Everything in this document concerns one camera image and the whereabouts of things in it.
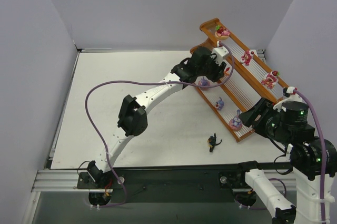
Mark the pink bear strawberry toy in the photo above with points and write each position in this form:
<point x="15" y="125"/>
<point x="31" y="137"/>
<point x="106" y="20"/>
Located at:
<point x="221" y="33"/>

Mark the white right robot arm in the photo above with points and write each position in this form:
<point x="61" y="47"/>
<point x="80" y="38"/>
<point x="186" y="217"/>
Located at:
<point x="313" y="162"/>

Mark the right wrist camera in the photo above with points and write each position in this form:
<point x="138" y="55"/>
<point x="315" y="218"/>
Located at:
<point x="290" y="95"/>

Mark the pink bear cake toy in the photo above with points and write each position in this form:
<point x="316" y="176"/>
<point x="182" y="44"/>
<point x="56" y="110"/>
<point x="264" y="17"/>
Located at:
<point x="247" y="57"/>

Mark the purple bunny toy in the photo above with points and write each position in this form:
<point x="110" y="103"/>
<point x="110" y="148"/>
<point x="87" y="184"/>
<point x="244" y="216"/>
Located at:
<point x="219" y="104"/>

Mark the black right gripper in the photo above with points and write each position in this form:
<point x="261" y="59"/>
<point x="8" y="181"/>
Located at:
<point x="257" y="116"/>

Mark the black dragon toy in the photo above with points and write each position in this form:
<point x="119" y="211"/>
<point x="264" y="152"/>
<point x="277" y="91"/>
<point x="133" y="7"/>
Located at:
<point x="212" y="142"/>

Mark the orange dragon toy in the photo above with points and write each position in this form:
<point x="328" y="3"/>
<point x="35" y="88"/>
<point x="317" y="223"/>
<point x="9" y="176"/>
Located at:
<point x="227" y="71"/>

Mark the wooden tiered shelf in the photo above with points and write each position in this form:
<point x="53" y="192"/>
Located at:
<point x="243" y="88"/>

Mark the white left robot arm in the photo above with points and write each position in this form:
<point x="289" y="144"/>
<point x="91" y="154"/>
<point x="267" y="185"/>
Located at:
<point x="132" y="117"/>

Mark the purple creature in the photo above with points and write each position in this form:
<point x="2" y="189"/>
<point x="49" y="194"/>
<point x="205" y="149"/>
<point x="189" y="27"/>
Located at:
<point x="203" y="83"/>

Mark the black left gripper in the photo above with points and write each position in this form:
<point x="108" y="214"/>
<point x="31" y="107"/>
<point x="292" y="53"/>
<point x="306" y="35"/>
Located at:
<point x="218" y="69"/>

